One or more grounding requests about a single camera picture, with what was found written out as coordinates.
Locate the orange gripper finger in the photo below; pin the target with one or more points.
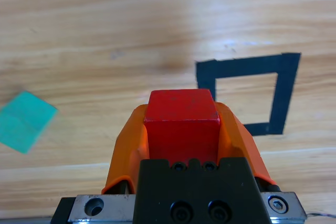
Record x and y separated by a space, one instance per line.
126 142
236 140

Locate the red wooden cube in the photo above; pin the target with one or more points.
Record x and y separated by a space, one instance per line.
181 129

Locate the black tape square outline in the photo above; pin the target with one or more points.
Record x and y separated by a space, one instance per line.
284 90

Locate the green wooden cube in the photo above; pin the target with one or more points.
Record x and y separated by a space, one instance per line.
23 121

